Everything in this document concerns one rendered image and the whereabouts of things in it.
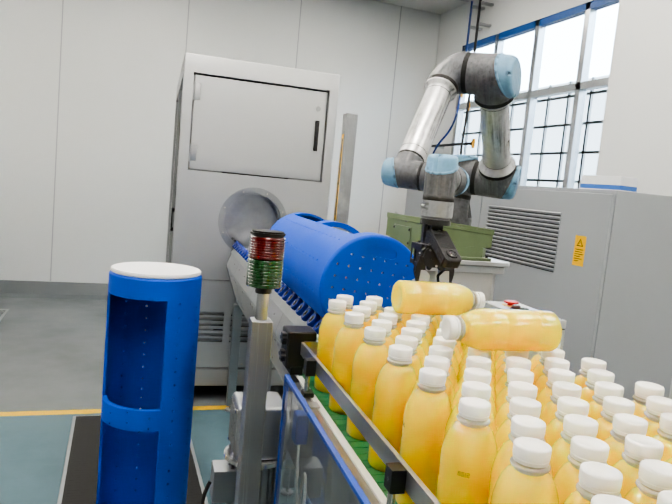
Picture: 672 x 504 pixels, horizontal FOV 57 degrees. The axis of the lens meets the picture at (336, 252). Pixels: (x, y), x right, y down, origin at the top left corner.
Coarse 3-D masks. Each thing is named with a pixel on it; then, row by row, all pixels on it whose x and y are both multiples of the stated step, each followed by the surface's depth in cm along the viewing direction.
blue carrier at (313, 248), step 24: (288, 216) 237; (312, 216) 244; (288, 240) 206; (312, 240) 182; (336, 240) 166; (360, 240) 159; (384, 240) 161; (288, 264) 196; (312, 264) 169; (336, 264) 158; (360, 264) 160; (384, 264) 162; (408, 264) 164; (312, 288) 166; (336, 288) 159; (360, 288) 161; (384, 288) 163
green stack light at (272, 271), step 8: (248, 264) 109; (256, 264) 108; (264, 264) 108; (272, 264) 108; (280, 264) 109; (248, 272) 109; (256, 272) 108; (264, 272) 108; (272, 272) 108; (280, 272) 110; (248, 280) 109; (256, 280) 108; (264, 280) 108; (272, 280) 108; (280, 280) 110; (264, 288) 108; (272, 288) 109
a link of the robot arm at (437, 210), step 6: (426, 204) 148; (432, 204) 146; (438, 204) 146; (444, 204) 146; (450, 204) 147; (426, 210) 147; (432, 210) 146; (438, 210) 146; (444, 210) 146; (450, 210) 147; (426, 216) 147; (432, 216) 146; (438, 216) 146; (444, 216) 146; (450, 216) 147
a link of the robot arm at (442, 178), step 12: (432, 156) 146; (444, 156) 145; (456, 156) 147; (432, 168) 146; (444, 168) 145; (456, 168) 146; (432, 180) 146; (444, 180) 145; (456, 180) 148; (432, 192) 146; (444, 192) 145
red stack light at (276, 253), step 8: (256, 240) 108; (264, 240) 107; (272, 240) 107; (280, 240) 108; (256, 248) 108; (264, 248) 107; (272, 248) 108; (280, 248) 109; (248, 256) 110; (256, 256) 108; (264, 256) 108; (272, 256) 108; (280, 256) 109
